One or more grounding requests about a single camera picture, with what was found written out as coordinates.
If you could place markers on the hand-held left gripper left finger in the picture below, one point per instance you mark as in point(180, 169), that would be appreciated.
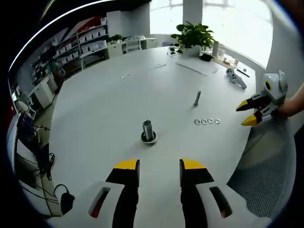
point(107, 199)

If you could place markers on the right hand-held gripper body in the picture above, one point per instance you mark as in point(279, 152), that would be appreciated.
point(275, 89)

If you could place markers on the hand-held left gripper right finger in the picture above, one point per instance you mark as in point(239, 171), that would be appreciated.
point(206, 204)

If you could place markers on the large steel threaded stud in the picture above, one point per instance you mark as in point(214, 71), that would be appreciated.
point(148, 129)

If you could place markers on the person's right hand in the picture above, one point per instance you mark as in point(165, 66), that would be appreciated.
point(283, 110)

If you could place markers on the white game controller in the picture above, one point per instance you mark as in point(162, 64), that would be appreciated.
point(234, 77)

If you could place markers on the black power adapter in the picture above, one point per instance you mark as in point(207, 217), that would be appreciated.
point(67, 202)

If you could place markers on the grey mesh office chair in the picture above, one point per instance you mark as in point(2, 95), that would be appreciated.
point(266, 166)

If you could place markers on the small steel bolt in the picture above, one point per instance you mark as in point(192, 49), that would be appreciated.
point(197, 97)

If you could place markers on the small black object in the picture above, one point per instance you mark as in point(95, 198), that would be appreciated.
point(206, 57)

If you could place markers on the white cylinder cup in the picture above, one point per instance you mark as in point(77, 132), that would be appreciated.
point(215, 48)

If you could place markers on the white paper sheet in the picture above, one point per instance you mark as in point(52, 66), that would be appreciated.
point(197, 67)

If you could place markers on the large green potted plant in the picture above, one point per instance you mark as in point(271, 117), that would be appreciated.
point(193, 35)

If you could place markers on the small metal piece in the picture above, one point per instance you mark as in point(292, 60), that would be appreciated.
point(124, 76)

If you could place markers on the white low cabinet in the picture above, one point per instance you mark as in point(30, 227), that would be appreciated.
point(45, 90)

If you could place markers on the white background desk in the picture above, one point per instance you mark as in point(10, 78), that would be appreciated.
point(133, 44)

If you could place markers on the small green potted plant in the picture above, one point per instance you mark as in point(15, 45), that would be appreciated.
point(115, 38)

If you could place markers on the shelving unit with white bins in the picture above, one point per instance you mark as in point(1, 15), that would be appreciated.
point(78, 45)

